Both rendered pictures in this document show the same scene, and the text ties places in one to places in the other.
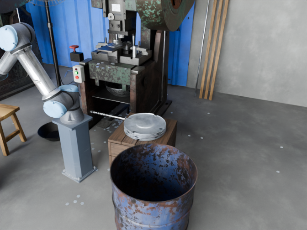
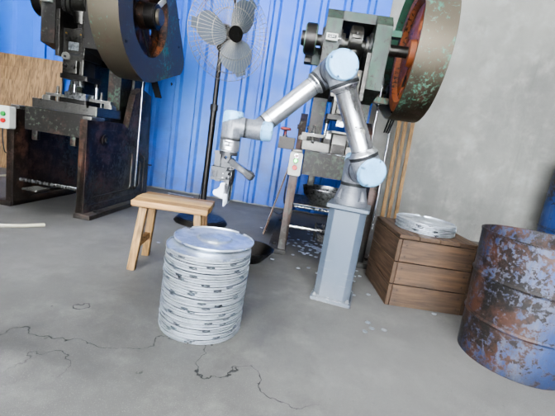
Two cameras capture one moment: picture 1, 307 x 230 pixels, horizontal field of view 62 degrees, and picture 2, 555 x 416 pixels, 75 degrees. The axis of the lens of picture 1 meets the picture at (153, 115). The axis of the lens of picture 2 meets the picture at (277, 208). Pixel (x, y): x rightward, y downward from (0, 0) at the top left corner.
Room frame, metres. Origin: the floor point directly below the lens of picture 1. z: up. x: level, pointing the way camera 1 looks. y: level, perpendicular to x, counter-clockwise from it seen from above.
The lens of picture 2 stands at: (-0.01, 1.32, 0.69)
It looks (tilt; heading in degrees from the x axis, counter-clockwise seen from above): 11 degrees down; 343
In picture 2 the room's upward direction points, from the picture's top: 9 degrees clockwise
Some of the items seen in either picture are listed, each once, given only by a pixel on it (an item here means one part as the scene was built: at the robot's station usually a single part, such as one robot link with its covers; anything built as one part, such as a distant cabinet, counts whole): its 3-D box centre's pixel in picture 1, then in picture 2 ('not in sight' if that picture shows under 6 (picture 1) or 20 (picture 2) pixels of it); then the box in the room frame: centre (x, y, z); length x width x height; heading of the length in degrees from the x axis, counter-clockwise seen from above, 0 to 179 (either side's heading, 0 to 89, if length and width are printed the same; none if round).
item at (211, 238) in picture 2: not in sight; (215, 238); (1.27, 1.14, 0.30); 0.29 x 0.29 x 0.01
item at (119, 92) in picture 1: (123, 87); (326, 196); (2.22, 0.30, 0.36); 0.34 x 0.34 x 0.10
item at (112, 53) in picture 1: (112, 54); (339, 143); (2.06, 0.35, 0.72); 0.25 x 0.14 x 0.14; 160
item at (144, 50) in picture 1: (140, 47); not in sight; (2.17, 0.14, 0.76); 0.17 x 0.06 x 0.10; 70
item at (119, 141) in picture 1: (144, 149); (416, 262); (1.51, 0.06, 0.18); 0.40 x 0.38 x 0.35; 164
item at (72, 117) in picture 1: (71, 112); (352, 193); (1.45, 0.53, 0.50); 0.15 x 0.15 x 0.10
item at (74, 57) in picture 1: (77, 62); (285, 151); (2.11, 0.67, 0.62); 0.10 x 0.06 x 0.20; 70
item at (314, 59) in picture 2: not in sight; (314, 43); (2.33, 0.52, 1.31); 0.22 x 0.12 x 0.22; 160
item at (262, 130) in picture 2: not in sight; (258, 130); (1.40, 1.01, 0.71); 0.11 x 0.11 x 0.08; 81
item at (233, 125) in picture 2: not in sight; (233, 125); (1.40, 1.11, 0.71); 0.09 x 0.08 x 0.11; 81
